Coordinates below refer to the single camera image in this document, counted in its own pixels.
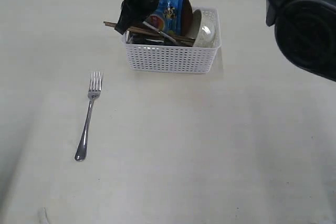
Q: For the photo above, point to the blue chips snack bag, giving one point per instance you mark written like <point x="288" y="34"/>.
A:
<point x="167" y="16"/>

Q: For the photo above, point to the stainless steel cup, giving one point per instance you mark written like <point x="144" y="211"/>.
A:
<point x="142" y="39"/>

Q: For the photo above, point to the white ceramic bowl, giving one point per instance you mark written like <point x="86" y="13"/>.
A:
<point x="203" y="28"/>

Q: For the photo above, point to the brown wooden plate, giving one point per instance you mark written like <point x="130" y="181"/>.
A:
<point x="186" y="17"/>

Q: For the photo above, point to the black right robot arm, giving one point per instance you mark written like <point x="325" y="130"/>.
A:
<point x="304" y="30"/>

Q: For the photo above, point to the silver table knife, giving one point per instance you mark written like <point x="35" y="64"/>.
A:
<point x="162" y="33"/>

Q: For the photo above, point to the white perforated plastic basket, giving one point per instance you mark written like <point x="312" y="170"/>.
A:
<point x="173" y="58"/>

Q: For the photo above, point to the wooden chopstick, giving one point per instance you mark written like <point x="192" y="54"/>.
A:
<point x="147" y="30"/>
<point x="178" y="40"/>

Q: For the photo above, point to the silver fork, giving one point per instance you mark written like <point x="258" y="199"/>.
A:
<point x="95" y="87"/>

